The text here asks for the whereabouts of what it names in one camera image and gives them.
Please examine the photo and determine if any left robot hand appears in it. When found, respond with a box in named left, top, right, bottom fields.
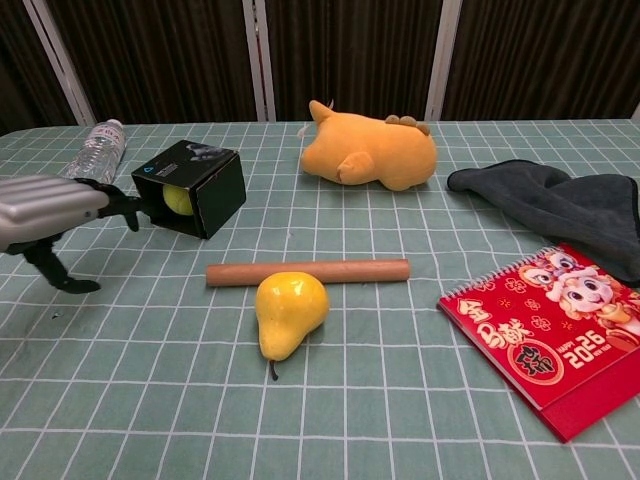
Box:
left=0, top=173, right=143, bottom=295

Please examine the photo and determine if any yellow tennis ball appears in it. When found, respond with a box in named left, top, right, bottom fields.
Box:
left=162, top=185, right=196, bottom=217

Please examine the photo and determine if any black cardboard box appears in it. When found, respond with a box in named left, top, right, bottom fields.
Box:
left=130, top=139, right=248, bottom=241

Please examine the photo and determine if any clear plastic water bottle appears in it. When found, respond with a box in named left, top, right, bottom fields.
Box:
left=59, top=118, right=126, bottom=185

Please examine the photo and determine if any yellow pear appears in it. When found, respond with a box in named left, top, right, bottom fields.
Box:
left=255, top=271, right=330, bottom=382

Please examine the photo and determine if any wooden rolling pin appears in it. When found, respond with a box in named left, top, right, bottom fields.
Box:
left=206, top=258, right=411, bottom=289

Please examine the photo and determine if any green checked tablecloth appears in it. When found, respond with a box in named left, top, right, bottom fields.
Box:
left=0, top=118, right=640, bottom=480

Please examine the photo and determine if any orange plush toy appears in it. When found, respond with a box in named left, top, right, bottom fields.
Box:
left=298, top=99, right=438, bottom=193

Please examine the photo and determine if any dark grey cloth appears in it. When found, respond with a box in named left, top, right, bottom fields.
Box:
left=446, top=159, right=640, bottom=288

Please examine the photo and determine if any red 2026 desk calendar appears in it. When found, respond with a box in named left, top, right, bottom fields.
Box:
left=437, top=242, right=640, bottom=444

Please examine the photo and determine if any white partition frame post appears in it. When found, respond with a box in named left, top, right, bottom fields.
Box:
left=22, top=0, right=97, bottom=126
left=422, top=0, right=463, bottom=122
left=241, top=0, right=277, bottom=123

